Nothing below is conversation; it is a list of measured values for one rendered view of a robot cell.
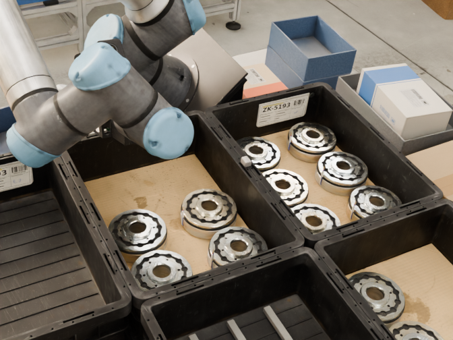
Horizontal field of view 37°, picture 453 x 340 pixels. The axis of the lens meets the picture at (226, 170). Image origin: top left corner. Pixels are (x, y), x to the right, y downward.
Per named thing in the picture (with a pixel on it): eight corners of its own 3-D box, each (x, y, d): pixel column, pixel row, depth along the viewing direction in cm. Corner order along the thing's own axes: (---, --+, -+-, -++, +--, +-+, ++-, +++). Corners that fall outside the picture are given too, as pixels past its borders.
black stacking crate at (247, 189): (59, 191, 131) (54, 144, 124) (197, 155, 143) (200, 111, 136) (136, 350, 105) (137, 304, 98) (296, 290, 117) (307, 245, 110)
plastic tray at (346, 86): (334, 93, 168) (338, 75, 164) (399, 79, 175) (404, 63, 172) (398, 159, 150) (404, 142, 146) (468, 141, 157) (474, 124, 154)
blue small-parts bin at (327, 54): (267, 44, 189) (271, 21, 185) (313, 36, 195) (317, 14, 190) (303, 81, 176) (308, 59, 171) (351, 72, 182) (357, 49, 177)
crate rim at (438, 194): (200, 117, 137) (201, 108, 135) (322, 89, 149) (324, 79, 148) (307, 253, 111) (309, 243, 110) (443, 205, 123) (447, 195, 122)
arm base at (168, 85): (129, 98, 162) (101, 79, 155) (169, 50, 161) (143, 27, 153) (159, 130, 152) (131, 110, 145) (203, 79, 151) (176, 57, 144)
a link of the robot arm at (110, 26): (112, 65, 154) (71, 33, 144) (158, 31, 150) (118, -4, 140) (122, 102, 148) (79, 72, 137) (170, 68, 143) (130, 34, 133)
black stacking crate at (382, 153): (198, 154, 143) (202, 110, 136) (315, 125, 155) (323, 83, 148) (298, 289, 118) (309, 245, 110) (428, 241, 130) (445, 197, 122)
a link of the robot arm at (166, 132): (172, 96, 95) (208, 133, 100) (141, 82, 105) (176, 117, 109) (135, 137, 94) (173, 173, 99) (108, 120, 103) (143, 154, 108)
